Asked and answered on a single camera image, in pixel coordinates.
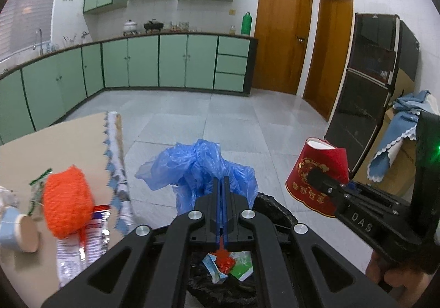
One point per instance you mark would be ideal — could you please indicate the metal kettle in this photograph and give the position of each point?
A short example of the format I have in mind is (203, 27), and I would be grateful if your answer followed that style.
(85, 36)

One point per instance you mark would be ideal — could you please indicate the green and white plastic bag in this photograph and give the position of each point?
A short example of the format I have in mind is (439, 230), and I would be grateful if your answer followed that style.
(242, 266)

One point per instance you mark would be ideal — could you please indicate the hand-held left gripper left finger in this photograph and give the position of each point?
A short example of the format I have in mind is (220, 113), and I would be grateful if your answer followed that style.
(217, 211)

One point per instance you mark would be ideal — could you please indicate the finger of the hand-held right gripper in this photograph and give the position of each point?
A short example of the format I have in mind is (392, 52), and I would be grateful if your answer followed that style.
(323, 184)
(378, 194)

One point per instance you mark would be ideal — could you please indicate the black glass cabinet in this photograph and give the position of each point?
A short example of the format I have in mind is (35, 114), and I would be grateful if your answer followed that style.
(361, 105)

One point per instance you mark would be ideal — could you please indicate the set of drinking glasses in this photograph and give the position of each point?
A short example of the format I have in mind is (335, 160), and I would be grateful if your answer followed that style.
(179, 26)

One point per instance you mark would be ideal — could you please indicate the window blinds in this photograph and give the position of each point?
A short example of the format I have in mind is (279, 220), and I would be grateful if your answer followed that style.
(31, 12)

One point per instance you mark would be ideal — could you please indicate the floral patterned cloth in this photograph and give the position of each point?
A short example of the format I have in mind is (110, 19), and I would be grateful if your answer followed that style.
(118, 191)

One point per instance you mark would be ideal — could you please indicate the blue scalloped cloth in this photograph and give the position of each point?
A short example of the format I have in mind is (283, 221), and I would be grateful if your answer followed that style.
(395, 136)

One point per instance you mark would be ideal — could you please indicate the green thermos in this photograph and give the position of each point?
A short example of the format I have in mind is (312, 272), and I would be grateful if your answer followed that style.
(246, 24)

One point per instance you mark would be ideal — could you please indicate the black wok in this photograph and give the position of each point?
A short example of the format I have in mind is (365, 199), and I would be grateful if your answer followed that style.
(152, 25)

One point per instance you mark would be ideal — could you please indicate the cardboard box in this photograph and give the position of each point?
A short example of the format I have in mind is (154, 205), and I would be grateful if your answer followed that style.
(402, 163)

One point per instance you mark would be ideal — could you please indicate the trash bin with black bag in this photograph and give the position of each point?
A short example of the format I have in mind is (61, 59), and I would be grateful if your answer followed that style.
(271, 211)

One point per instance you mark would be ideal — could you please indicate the white cooking pot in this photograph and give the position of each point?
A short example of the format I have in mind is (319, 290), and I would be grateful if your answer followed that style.
(130, 28)

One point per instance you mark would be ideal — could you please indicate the metal faucet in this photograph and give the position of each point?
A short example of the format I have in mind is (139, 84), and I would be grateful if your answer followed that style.
(39, 40)

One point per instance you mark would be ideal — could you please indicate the blue plastic bag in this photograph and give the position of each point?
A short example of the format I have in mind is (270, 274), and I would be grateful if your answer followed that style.
(196, 163)

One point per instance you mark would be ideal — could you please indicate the glass jar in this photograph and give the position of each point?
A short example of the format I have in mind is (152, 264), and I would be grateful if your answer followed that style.
(232, 30)

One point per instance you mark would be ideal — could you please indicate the orange foam net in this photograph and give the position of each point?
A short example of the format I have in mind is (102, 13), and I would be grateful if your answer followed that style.
(67, 198)
(225, 261)

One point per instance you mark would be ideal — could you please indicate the red paper cup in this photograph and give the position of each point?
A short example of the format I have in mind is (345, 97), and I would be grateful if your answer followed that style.
(316, 156)

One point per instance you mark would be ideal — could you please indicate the utensil holder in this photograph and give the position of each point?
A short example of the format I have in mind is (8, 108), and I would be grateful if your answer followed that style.
(68, 41)

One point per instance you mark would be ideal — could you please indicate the wooden door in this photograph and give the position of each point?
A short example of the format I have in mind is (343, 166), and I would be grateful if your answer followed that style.
(330, 53)
(280, 33)

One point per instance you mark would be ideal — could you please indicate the green base cabinets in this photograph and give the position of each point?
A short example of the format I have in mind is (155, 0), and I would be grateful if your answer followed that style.
(144, 60)

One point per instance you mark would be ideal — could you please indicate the red and white snack packet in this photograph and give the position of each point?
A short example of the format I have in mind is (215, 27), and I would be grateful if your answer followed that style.
(72, 253)

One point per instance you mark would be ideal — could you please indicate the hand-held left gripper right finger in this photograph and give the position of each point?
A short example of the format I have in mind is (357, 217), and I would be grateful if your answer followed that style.
(226, 211)

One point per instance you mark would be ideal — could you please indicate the light blue paper cup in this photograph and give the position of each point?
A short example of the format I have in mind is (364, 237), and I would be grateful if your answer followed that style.
(12, 229)

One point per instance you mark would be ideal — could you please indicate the person's right hand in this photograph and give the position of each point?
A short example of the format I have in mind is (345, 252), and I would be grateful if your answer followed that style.
(388, 273)

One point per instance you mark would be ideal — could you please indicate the wooden table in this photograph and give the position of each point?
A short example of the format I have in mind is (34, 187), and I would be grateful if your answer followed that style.
(119, 136)

